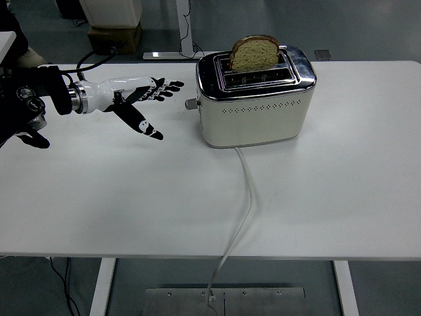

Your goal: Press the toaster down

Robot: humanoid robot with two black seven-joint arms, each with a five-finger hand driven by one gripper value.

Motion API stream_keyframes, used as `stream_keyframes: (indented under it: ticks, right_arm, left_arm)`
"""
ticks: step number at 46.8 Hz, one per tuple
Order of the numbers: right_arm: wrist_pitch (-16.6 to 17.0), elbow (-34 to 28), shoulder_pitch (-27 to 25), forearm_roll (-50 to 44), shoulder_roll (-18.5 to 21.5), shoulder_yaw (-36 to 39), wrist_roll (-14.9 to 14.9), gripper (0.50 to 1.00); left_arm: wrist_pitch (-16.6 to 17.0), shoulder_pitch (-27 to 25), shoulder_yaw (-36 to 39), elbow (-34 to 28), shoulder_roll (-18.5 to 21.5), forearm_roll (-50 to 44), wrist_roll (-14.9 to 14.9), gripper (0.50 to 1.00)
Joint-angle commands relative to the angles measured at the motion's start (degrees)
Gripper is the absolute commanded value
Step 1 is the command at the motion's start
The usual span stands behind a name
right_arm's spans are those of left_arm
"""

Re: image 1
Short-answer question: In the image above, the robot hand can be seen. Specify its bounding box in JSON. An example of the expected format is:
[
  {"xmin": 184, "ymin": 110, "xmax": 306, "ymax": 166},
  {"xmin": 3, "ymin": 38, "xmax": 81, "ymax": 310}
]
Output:
[{"xmin": 85, "ymin": 76, "xmax": 185, "ymax": 142}]

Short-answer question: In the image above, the cream and chrome toaster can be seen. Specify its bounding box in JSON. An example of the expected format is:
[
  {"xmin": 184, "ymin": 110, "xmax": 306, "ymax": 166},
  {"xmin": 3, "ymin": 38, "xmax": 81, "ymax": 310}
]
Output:
[{"xmin": 195, "ymin": 45, "xmax": 318, "ymax": 149}]

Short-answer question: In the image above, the brown cardboard box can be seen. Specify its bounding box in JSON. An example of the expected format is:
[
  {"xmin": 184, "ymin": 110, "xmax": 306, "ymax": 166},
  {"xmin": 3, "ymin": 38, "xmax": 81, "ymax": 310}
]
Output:
[{"xmin": 87, "ymin": 21, "xmax": 143, "ymax": 56}]

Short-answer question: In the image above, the white appliance housing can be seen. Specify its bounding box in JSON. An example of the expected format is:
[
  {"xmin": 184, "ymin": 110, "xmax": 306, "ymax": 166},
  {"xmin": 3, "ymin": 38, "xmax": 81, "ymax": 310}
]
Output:
[{"xmin": 78, "ymin": 0, "xmax": 143, "ymax": 28}]

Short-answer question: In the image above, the black box on floor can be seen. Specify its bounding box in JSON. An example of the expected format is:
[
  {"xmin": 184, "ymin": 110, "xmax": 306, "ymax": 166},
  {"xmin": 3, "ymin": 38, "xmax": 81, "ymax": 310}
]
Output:
[{"xmin": 59, "ymin": 0, "xmax": 87, "ymax": 20}]

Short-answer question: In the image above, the person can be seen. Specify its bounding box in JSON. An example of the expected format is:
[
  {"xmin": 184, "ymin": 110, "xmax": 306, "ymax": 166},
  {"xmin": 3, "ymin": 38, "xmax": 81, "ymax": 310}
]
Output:
[{"xmin": 0, "ymin": 0, "xmax": 49, "ymax": 68}]

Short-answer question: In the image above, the white side table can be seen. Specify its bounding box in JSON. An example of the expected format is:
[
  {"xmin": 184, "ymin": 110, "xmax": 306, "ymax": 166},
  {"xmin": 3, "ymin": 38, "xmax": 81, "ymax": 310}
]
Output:
[{"xmin": 0, "ymin": 31, "xmax": 16, "ymax": 65}]

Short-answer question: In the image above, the brown bread slice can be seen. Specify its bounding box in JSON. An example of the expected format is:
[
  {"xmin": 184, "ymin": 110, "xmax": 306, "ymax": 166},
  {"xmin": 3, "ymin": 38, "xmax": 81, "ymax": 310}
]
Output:
[{"xmin": 229, "ymin": 35, "xmax": 280, "ymax": 73}]

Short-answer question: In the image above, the white table leg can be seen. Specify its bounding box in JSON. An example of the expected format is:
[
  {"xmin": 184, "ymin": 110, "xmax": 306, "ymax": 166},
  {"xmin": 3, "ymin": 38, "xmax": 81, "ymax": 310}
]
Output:
[
  {"xmin": 88, "ymin": 258, "xmax": 116, "ymax": 316},
  {"xmin": 332, "ymin": 260, "xmax": 360, "ymax": 316}
]

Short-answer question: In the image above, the grey metal plate with screws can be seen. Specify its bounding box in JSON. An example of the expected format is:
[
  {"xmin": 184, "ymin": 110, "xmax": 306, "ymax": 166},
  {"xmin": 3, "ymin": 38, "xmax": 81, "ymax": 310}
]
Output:
[{"xmin": 144, "ymin": 287, "xmax": 306, "ymax": 316}]

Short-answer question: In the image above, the white desk leg frame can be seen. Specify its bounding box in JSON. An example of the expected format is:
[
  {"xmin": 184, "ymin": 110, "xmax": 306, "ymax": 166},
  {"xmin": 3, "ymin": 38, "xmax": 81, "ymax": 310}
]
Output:
[{"xmin": 142, "ymin": 0, "xmax": 205, "ymax": 61}]

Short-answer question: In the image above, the black cable by desk leg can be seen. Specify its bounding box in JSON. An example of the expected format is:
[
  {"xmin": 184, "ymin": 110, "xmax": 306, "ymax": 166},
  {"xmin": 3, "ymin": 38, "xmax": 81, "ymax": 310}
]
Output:
[{"xmin": 179, "ymin": 0, "xmax": 205, "ymax": 60}]

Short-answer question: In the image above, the white power cable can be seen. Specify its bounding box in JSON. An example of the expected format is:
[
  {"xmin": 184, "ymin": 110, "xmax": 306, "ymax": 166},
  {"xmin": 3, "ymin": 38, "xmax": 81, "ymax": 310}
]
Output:
[{"xmin": 205, "ymin": 147, "xmax": 254, "ymax": 316}]

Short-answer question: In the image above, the black cable under table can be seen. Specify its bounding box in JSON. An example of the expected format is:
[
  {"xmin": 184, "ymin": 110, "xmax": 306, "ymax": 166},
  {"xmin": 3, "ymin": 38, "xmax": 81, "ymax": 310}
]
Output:
[{"xmin": 48, "ymin": 257, "xmax": 82, "ymax": 316}]

